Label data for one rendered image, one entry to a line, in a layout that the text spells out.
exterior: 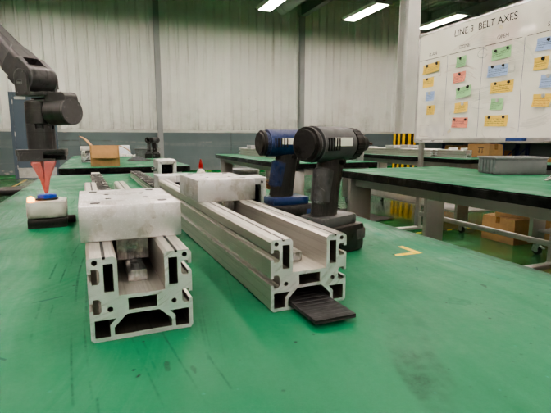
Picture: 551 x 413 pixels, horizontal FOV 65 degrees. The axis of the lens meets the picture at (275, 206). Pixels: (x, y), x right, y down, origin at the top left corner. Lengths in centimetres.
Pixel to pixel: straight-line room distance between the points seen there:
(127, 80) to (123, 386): 1203
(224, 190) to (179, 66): 1180
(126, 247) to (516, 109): 337
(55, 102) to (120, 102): 1129
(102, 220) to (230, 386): 24
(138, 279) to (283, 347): 18
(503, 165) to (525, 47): 118
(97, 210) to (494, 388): 41
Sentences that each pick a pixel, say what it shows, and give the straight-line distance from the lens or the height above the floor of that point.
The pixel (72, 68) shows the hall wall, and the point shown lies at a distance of 1237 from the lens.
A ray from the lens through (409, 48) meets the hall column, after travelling 922.
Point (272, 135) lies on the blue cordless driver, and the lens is 95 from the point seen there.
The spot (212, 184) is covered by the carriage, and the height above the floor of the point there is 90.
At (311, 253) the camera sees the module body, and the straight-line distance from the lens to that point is 56.
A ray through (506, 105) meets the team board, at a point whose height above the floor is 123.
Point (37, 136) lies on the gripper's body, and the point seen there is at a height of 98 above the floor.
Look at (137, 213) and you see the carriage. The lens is 51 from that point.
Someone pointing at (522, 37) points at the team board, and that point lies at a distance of 374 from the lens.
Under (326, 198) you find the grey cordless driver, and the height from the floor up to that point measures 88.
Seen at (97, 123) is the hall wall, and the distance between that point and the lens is 1224.
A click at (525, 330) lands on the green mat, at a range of 54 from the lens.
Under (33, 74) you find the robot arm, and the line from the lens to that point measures 109.
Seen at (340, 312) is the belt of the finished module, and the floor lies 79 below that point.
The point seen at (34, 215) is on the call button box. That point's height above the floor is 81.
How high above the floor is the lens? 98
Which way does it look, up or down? 9 degrees down
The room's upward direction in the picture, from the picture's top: straight up
